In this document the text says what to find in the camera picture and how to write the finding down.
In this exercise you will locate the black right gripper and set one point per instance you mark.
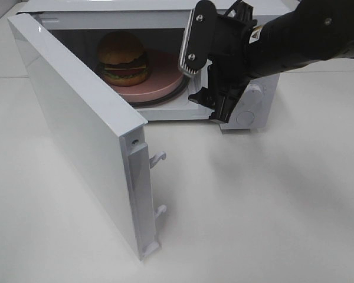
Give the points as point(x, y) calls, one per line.
point(222, 39)

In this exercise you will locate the pink round plate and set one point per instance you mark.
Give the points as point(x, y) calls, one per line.
point(163, 79)

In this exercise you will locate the toy hamburger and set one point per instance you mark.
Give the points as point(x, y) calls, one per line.
point(123, 61)

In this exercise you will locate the round white door button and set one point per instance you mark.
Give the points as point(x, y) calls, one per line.
point(245, 119)

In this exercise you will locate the white microwave door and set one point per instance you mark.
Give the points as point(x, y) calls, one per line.
point(98, 131)

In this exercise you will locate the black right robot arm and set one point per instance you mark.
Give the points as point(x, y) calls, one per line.
point(314, 31)

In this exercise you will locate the glass microwave turntable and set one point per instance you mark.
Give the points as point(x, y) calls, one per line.
point(165, 98)

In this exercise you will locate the white microwave oven body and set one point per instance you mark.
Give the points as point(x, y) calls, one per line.
point(135, 11)

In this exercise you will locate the lower white microwave knob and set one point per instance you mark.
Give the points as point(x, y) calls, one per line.
point(252, 95)

